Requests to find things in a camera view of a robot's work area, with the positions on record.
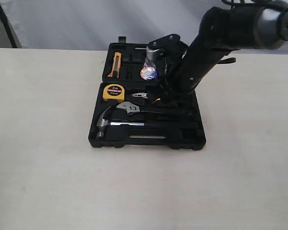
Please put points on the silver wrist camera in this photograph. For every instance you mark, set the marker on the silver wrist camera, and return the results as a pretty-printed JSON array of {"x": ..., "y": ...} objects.
[{"x": 167, "y": 45}]

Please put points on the orange utility knife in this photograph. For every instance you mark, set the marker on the orange utility knife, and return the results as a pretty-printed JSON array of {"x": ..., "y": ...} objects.
[{"x": 115, "y": 71}]

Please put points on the orange handled pliers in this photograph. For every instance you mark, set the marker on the orange handled pliers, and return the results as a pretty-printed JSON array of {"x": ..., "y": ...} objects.
[{"x": 144, "y": 95}]

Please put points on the black plastic tool case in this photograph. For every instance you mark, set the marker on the black plastic tool case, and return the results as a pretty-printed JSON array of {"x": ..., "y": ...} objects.
[{"x": 133, "y": 57}]

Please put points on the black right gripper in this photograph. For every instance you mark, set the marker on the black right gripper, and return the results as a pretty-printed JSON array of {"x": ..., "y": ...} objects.
[{"x": 168, "y": 89}]

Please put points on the black backdrop stand pole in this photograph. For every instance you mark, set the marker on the black backdrop stand pole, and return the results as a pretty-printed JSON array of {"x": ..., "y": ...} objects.
[{"x": 5, "y": 22}]

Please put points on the adjustable wrench black handle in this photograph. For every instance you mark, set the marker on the adjustable wrench black handle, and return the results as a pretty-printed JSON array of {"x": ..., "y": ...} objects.
[{"x": 132, "y": 109}]

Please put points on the yellow tape measure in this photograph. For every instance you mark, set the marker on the yellow tape measure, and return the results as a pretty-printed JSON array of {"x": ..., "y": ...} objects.
[{"x": 114, "y": 92}]

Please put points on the black electrical tape roll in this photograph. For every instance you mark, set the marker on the black electrical tape roll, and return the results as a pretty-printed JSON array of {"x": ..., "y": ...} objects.
[{"x": 149, "y": 71}]

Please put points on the claw hammer black grip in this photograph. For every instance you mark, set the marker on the claw hammer black grip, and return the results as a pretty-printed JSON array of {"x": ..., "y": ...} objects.
[{"x": 103, "y": 123}]

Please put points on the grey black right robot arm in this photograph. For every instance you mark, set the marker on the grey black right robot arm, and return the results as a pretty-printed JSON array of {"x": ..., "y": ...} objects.
[{"x": 259, "y": 25}]

